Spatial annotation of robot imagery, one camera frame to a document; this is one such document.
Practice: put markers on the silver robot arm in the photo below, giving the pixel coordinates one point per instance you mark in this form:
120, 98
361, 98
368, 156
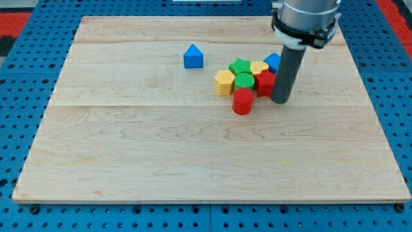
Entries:
302, 23

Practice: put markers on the green star block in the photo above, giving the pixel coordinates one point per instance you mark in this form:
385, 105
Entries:
240, 66

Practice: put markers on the red star block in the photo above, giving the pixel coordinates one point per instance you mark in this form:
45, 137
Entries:
264, 83

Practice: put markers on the yellow hexagon block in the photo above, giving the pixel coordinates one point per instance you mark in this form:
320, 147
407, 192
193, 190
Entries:
224, 82

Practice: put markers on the red cylinder block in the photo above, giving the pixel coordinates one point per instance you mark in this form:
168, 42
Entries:
242, 101

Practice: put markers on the green cylinder block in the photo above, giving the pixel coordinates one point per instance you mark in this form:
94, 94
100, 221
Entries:
244, 80

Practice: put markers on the blue triangle block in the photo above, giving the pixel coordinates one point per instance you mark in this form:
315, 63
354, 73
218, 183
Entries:
193, 57

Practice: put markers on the yellow heart block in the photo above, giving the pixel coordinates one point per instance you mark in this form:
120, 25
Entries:
256, 67

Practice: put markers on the light wooden board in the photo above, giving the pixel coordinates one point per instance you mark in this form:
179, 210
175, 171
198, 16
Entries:
128, 124

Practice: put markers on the blue cube block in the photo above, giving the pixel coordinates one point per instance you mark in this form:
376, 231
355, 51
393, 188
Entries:
273, 62

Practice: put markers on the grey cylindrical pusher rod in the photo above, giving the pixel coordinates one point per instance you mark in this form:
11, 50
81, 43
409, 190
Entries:
287, 71

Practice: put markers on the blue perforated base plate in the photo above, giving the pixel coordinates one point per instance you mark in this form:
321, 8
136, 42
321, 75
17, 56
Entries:
378, 39

